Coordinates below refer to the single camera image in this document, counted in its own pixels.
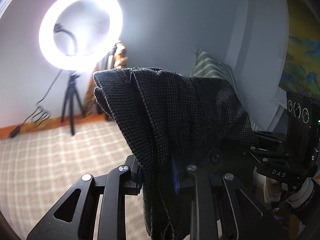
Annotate orange patterned mattress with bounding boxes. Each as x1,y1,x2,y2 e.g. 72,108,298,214
0,114,118,140

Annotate white ring light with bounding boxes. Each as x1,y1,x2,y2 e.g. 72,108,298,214
39,0,123,72

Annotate orange printed scarf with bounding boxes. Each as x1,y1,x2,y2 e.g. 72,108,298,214
110,40,129,70

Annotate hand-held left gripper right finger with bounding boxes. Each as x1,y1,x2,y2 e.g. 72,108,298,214
171,155,292,240

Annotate dark grey pants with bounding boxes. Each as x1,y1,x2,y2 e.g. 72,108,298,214
93,67,260,240

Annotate green striped pillow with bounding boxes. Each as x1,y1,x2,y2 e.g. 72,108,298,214
190,49,263,132

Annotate white patterned paper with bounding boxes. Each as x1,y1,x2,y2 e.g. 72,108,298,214
274,87,288,108

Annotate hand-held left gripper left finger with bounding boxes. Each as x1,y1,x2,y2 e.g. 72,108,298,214
26,155,144,240

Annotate small black tripod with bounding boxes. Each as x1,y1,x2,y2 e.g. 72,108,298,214
61,71,85,135

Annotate checked beige bed blanket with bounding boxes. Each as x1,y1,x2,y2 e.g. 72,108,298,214
0,120,155,240

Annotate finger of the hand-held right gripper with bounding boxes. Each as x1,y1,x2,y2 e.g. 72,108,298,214
241,145,304,180
252,129,288,147

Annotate black ring light cable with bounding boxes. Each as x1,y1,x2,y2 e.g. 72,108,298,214
9,70,63,138

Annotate colourful landscape wall painting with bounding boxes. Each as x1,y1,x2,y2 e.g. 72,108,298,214
277,0,320,100

